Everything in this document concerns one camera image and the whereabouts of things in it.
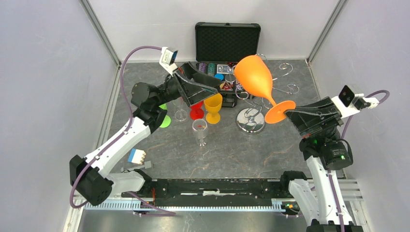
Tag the grey toy block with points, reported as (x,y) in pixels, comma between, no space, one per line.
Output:
(146,165)

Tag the black poker chip case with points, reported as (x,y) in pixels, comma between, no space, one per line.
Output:
(225,43)

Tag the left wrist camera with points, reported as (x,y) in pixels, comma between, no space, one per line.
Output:
(167,59)

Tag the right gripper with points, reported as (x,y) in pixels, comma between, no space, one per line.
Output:
(315,117)

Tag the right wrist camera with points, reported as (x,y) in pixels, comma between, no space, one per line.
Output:
(351,101)

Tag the blue white toy block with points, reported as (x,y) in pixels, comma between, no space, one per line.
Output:
(137,156)

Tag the chrome wine glass rack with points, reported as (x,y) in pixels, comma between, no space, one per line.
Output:
(251,120)

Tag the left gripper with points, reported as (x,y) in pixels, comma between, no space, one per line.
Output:
(192,93)

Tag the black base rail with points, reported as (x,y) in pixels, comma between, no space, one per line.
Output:
(219,192)

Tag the red wine glass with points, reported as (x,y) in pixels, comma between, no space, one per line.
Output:
(196,111)

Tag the orange wine glass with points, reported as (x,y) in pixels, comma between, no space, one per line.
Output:
(256,79)

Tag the blue poker chip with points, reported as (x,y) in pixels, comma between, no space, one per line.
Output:
(219,76)

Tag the green wine glass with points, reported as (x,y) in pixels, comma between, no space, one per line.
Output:
(167,120)

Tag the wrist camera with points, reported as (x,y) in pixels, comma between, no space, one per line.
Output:
(167,59)
(351,101)

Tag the clear wine glass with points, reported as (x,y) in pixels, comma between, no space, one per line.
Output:
(180,114)
(200,131)

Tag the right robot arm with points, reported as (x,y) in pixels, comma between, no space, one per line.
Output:
(325,153)

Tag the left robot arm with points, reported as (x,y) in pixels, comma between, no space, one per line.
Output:
(89,175)

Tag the playing card deck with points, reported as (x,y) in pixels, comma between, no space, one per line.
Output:
(224,69)

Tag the yellow wine glass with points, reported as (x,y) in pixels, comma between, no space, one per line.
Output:
(213,106)

